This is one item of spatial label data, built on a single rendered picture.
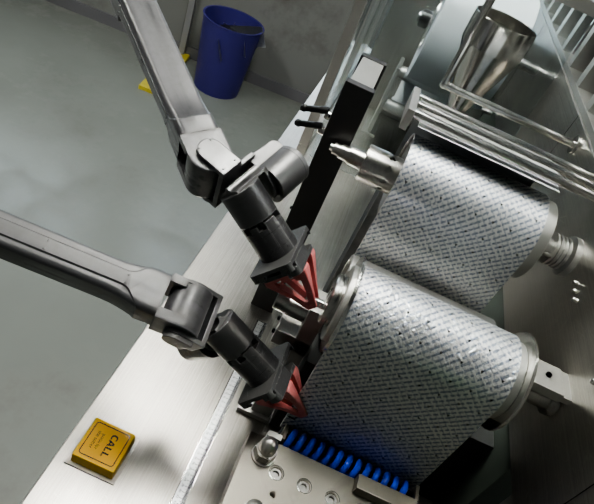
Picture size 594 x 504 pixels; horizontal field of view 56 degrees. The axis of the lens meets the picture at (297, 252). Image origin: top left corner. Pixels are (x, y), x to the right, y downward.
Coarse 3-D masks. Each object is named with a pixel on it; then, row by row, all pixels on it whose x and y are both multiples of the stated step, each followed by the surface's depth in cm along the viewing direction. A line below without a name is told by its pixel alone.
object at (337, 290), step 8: (336, 280) 77; (344, 280) 76; (336, 288) 75; (344, 288) 75; (328, 296) 78; (336, 296) 75; (328, 304) 75; (336, 304) 75; (320, 312) 79; (328, 312) 75; (320, 320) 76; (328, 320) 76
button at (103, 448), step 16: (96, 432) 87; (112, 432) 88; (128, 432) 89; (80, 448) 84; (96, 448) 85; (112, 448) 86; (128, 448) 87; (80, 464) 84; (96, 464) 83; (112, 464) 84
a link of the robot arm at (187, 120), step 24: (120, 0) 82; (144, 0) 82; (144, 24) 80; (144, 48) 78; (168, 48) 79; (144, 72) 80; (168, 72) 77; (168, 96) 75; (192, 96) 76; (168, 120) 75; (192, 120) 73; (192, 144) 72; (192, 168) 71; (192, 192) 76
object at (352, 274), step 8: (352, 272) 76; (352, 280) 74; (352, 288) 73; (344, 296) 73; (344, 304) 72; (336, 312) 73; (336, 320) 73; (328, 328) 74; (320, 336) 79; (328, 336) 75; (520, 368) 73; (520, 376) 73; (520, 384) 72; (512, 392) 73; (512, 400) 73; (504, 408) 73; (496, 416) 75
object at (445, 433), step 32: (320, 384) 80; (352, 384) 78; (320, 416) 84; (352, 416) 82; (384, 416) 80; (416, 416) 78; (448, 416) 76; (352, 448) 86; (384, 448) 84; (416, 448) 82; (448, 448) 80; (416, 480) 86
